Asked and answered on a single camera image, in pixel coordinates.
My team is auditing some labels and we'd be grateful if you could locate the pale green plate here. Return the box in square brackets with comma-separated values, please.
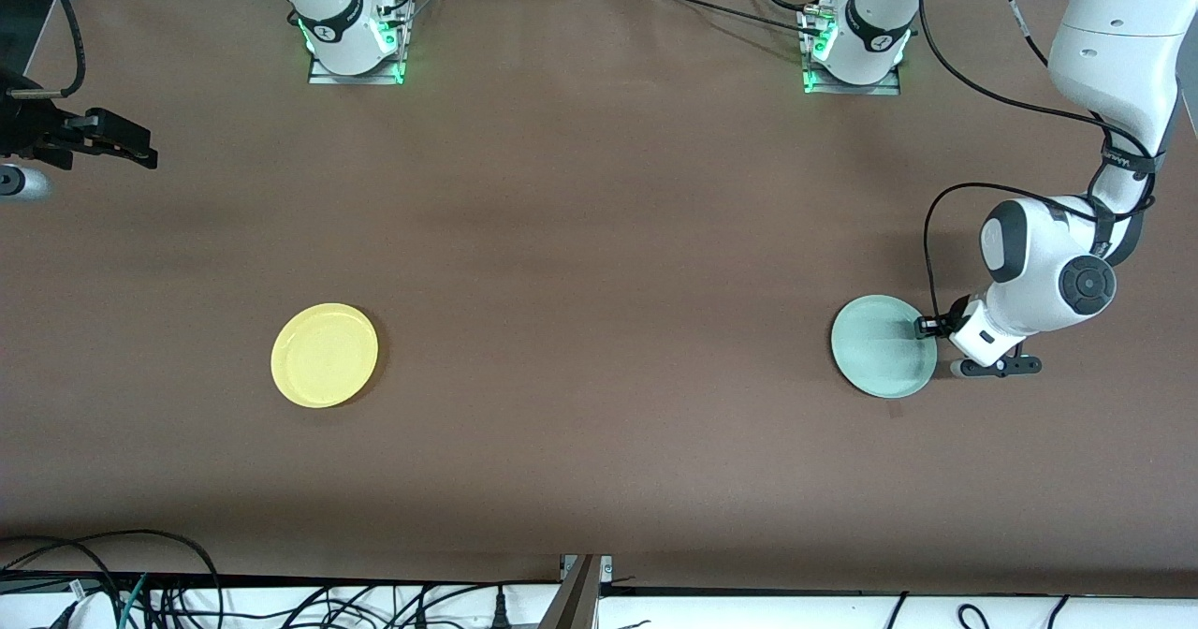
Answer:
[830, 294, 938, 400]

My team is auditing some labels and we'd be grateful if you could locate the yellow plate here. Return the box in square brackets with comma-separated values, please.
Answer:
[270, 302, 380, 410]

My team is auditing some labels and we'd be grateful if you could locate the brown table cover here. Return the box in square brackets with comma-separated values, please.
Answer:
[0, 0, 1198, 581]

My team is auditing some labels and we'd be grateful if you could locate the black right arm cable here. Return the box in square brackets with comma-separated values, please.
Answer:
[7, 0, 88, 99]

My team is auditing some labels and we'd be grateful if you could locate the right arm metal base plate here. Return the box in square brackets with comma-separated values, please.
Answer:
[309, 0, 415, 85]

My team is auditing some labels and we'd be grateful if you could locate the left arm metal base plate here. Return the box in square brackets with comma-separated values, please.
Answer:
[803, 11, 904, 96]

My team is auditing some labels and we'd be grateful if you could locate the black looping cable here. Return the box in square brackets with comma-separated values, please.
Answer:
[0, 529, 224, 629]

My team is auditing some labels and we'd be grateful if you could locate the black cable across table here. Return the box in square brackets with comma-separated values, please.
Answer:
[639, 0, 829, 40]

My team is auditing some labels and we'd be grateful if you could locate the green cable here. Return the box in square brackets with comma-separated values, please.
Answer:
[117, 573, 151, 629]

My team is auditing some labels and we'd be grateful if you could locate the aluminium profile post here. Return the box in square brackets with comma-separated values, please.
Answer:
[538, 554, 614, 629]

